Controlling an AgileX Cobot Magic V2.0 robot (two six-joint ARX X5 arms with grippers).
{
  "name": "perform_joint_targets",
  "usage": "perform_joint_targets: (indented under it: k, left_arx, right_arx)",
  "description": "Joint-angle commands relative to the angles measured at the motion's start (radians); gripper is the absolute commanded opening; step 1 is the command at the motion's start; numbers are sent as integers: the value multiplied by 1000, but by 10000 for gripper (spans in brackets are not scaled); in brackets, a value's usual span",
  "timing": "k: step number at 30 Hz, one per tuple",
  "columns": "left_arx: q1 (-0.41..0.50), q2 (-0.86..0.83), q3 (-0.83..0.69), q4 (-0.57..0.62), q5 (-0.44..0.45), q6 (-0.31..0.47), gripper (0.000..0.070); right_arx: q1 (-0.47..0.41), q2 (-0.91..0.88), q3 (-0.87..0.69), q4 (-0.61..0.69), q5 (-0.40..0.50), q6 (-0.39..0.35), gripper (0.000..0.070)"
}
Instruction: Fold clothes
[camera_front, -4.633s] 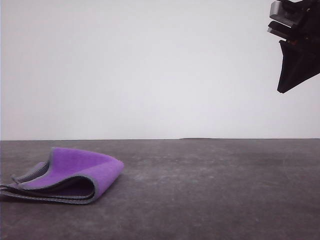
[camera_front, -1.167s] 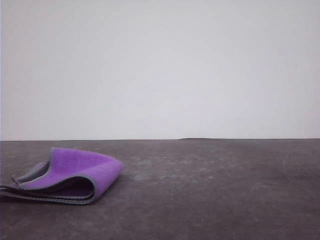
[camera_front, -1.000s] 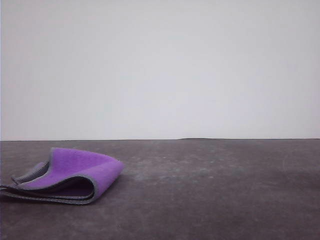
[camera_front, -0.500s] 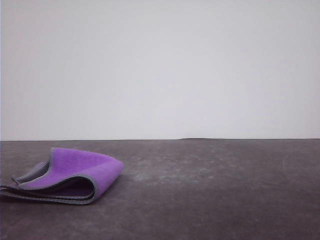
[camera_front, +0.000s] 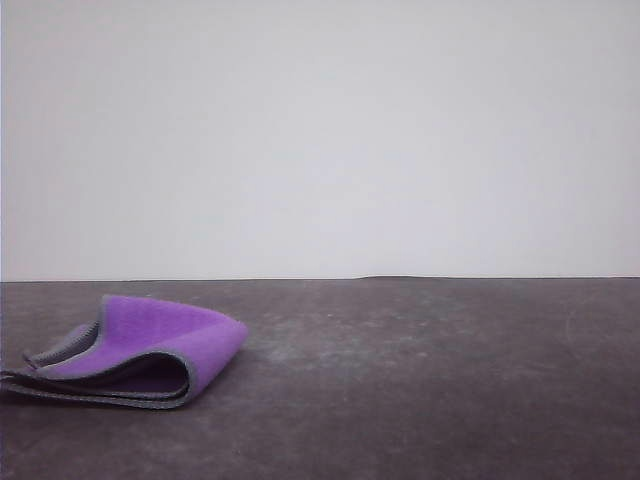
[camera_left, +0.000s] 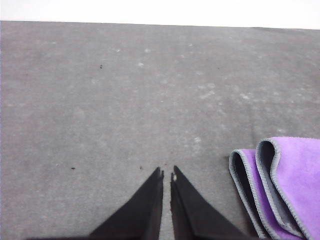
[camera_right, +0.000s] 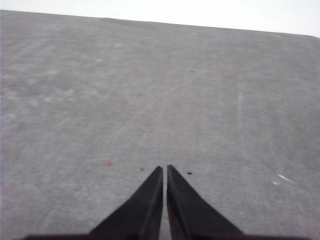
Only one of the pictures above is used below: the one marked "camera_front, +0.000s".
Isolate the purple towel with grey hem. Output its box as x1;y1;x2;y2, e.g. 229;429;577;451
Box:
0;292;250;413

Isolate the grey table cloth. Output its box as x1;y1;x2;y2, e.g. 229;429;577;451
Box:
0;274;640;480

